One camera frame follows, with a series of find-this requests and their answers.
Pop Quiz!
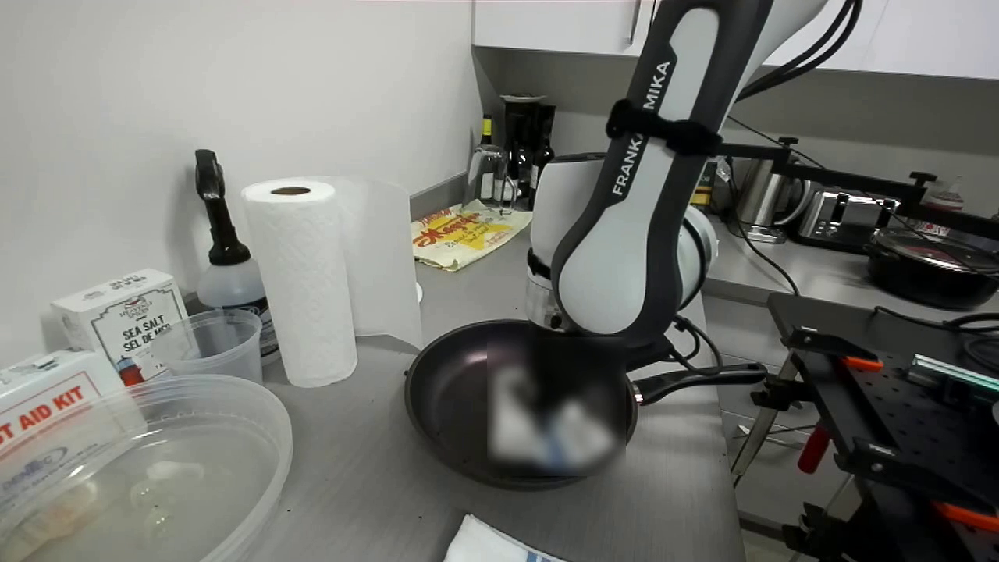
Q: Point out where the black spray bottle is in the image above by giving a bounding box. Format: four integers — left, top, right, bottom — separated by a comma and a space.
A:
194, 151, 264, 308

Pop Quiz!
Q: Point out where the black round appliance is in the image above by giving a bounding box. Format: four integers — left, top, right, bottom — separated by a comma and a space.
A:
867, 232, 999, 311

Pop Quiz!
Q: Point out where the white blue striped towel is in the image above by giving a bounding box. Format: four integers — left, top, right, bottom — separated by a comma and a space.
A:
489, 368, 615, 475

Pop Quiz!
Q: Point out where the sea salt box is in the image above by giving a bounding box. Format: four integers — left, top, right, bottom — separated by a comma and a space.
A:
49, 270, 186, 386

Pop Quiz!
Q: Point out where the black perforated robot table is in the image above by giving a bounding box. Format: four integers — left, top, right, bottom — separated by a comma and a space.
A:
769, 298, 999, 562

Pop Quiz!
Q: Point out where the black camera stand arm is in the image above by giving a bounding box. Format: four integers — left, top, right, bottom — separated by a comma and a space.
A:
717, 142, 997, 248

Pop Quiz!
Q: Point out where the clear plastic cup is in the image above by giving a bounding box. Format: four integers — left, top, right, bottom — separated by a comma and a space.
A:
184, 308, 263, 380

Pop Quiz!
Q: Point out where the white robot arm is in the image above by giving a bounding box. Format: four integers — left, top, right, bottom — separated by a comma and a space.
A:
513, 0, 828, 431

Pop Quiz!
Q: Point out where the yellow printed bag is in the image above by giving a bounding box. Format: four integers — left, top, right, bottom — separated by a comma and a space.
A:
412, 200, 531, 271

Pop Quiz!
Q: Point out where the clear plastic bowl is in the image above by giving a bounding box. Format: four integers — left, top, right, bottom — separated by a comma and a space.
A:
0, 376, 293, 562

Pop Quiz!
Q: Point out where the small white blue towel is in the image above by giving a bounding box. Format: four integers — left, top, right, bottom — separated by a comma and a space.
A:
444, 514, 563, 562

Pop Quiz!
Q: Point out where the first aid kit box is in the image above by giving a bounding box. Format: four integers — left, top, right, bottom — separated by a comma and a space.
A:
0, 351, 147, 497

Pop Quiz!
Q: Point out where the black frying pan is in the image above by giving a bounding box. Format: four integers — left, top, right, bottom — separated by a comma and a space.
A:
405, 319, 778, 489

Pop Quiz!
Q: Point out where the white paper towel roll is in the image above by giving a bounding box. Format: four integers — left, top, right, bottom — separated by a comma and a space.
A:
236, 176, 426, 391

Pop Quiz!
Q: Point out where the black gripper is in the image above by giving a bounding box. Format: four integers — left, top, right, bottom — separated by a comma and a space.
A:
513, 329, 667, 434

